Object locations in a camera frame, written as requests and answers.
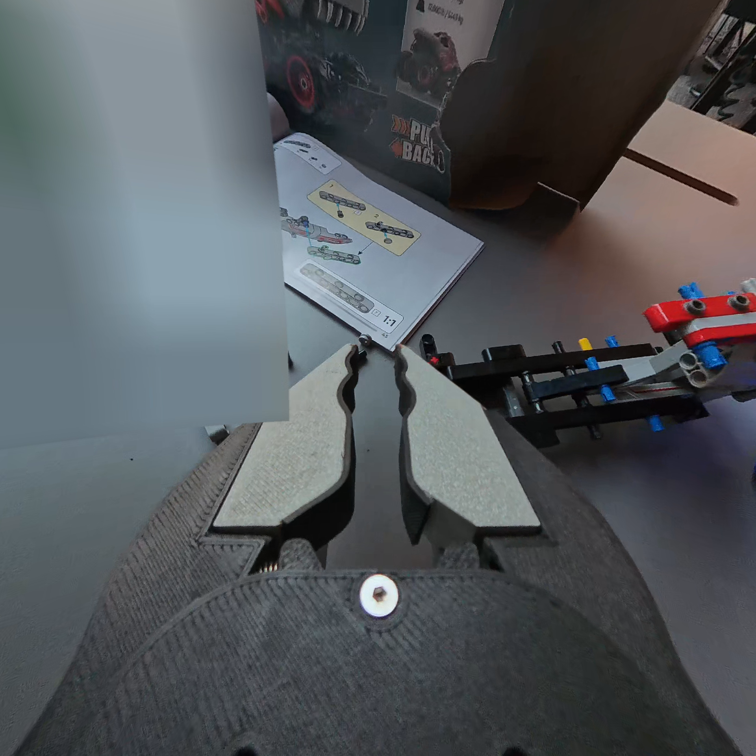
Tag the lego instruction booklet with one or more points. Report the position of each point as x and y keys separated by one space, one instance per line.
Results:
x=407 y=277

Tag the dark monster truck lego box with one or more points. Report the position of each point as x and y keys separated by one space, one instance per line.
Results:
x=354 y=88

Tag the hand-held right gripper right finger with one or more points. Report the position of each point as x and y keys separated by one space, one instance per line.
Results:
x=460 y=466

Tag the black metal frame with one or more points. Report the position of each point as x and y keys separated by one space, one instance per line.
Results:
x=720 y=65

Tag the black lego chassis assembly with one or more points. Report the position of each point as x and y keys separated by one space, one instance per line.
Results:
x=567 y=387

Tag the small black lego pin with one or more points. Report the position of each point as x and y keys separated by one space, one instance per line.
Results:
x=365 y=339

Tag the brown cardboard box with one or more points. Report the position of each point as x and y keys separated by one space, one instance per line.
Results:
x=667 y=142

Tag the small grey lego sub-assembly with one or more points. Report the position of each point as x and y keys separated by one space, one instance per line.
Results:
x=217 y=435

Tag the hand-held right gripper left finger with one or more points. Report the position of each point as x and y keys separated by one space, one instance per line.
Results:
x=295 y=460

